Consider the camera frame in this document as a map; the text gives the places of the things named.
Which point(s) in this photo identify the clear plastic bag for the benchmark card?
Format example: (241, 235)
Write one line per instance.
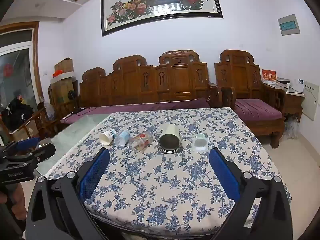
(291, 130)

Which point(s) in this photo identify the wooden chair at left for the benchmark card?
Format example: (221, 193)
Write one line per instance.
(38, 125)

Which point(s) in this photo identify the cream steel tumbler cup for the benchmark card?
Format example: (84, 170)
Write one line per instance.
(170, 141)

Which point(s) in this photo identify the brown cardboard box top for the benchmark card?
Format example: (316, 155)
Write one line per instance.
(65, 65)

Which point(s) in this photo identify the large cardboard box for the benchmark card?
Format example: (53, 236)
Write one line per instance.
(62, 95)

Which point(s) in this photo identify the grey wall electrical box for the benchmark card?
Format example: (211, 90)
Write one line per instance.
(288, 25)

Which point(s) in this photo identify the green white square cup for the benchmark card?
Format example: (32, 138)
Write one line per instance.
(200, 143)

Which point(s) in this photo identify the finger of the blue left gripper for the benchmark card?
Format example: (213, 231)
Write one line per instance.
(27, 143)

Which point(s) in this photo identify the wooden door frame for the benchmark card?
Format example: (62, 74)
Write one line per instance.
(34, 26)

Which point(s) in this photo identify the framed peacock flower painting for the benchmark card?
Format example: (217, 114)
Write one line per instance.
(121, 14)

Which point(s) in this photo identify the purple sofa cushion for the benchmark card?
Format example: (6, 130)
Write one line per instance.
(155, 106)

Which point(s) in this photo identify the wooden side table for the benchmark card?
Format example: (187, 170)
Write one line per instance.
(287, 101)

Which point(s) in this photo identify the carved wooden armchair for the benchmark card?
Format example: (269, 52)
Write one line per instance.
(239, 78)

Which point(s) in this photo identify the carved wooden sofa bench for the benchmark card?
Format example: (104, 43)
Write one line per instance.
(179, 76)

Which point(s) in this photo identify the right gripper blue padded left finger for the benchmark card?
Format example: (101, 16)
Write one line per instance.
(71, 192)

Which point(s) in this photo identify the purple armchair cushion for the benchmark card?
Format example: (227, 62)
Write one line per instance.
(255, 110)

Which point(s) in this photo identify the white wall panel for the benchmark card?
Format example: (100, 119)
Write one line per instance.
(311, 101)

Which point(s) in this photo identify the blue floral tablecloth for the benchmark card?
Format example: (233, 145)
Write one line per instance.
(167, 195)

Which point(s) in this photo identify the person's left hand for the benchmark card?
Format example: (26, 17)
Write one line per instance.
(14, 206)

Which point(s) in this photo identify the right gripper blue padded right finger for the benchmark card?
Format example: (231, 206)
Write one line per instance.
(241, 187)

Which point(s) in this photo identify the white paper cup striped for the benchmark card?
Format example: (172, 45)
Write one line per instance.
(107, 137)

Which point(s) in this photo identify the red calendar card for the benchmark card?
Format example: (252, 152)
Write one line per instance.
(269, 77)

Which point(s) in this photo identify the clear glass red pattern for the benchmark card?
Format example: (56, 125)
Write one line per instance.
(140, 142)

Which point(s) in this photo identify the light blue plastic cup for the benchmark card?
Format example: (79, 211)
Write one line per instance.
(122, 138)

